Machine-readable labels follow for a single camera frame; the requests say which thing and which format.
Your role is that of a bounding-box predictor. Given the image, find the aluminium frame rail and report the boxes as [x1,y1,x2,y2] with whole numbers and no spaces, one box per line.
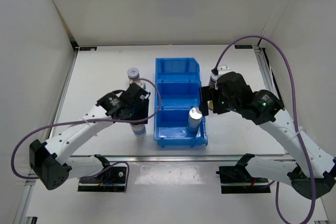
[13,48,79,224]

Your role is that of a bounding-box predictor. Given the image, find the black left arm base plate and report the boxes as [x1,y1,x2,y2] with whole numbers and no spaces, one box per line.
[77,162,130,193]

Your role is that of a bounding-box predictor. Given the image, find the silver-lid shaker jar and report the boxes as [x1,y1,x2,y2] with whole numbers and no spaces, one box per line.
[130,124,146,137]
[187,107,203,132]

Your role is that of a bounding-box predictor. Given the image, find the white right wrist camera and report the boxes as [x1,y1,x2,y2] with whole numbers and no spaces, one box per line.
[217,65,232,76]

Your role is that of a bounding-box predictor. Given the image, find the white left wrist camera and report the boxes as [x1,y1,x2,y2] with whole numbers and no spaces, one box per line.
[137,82,146,90]

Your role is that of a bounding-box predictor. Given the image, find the yellow bottle tan cap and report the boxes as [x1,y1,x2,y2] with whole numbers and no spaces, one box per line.
[208,100,214,110]

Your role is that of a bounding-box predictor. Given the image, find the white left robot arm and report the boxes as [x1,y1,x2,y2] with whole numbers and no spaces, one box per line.
[29,82,150,190]

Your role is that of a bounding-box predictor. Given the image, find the grey-lid spice jar left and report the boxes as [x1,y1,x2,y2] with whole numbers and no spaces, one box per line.
[127,67,140,83]

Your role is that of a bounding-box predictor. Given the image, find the grey-lid spice jar right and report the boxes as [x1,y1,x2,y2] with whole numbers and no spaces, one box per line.
[208,73,217,86]

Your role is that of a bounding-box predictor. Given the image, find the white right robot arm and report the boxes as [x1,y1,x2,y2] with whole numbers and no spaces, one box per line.
[199,71,335,199]

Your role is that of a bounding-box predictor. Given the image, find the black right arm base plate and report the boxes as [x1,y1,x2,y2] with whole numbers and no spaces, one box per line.
[216,166,271,194]

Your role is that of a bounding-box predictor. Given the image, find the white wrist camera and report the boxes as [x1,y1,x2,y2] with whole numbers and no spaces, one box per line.
[217,65,232,76]
[137,82,146,90]

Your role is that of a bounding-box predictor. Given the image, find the grey-lid spice jar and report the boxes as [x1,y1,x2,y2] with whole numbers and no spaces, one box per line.
[208,73,217,86]
[127,67,140,83]

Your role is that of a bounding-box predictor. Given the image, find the blue plastic divided bin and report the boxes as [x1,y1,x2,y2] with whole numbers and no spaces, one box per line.
[153,58,208,147]

